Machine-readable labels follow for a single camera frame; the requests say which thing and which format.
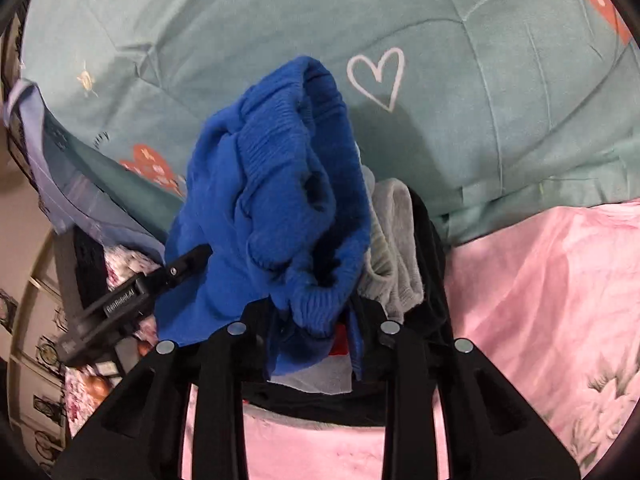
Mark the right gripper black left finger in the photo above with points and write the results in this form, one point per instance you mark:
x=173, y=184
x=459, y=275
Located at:
x=178, y=404

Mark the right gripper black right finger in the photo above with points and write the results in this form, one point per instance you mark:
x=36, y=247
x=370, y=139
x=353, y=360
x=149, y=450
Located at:
x=491, y=432

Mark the blue pants with red stripe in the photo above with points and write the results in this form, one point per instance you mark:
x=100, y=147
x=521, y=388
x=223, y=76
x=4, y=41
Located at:
x=275, y=188

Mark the red floral rolled quilt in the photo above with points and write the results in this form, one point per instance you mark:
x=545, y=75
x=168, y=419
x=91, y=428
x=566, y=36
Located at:
x=87, y=386

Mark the dark framed pictures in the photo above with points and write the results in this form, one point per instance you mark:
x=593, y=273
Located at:
x=35, y=385

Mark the blue plaid pillow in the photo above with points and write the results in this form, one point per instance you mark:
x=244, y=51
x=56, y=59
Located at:
x=68, y=196

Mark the black folded pants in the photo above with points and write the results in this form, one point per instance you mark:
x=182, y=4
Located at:
x=399, y=371

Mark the pink floral bed sheet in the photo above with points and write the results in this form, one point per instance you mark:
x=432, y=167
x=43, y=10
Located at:
x=553, y=301

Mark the grey folded pants bottom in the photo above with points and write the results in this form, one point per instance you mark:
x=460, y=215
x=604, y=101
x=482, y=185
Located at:
x=331, y=376

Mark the grey folded pants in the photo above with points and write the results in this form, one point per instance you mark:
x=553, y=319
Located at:
x=331, y=376
x=390, y=273

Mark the grey folded pants upper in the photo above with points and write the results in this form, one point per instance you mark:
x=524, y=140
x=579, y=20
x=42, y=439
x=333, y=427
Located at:
x=390, y=273

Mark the teal heart-print blanket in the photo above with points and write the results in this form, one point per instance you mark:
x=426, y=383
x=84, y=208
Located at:
x=491, y=110

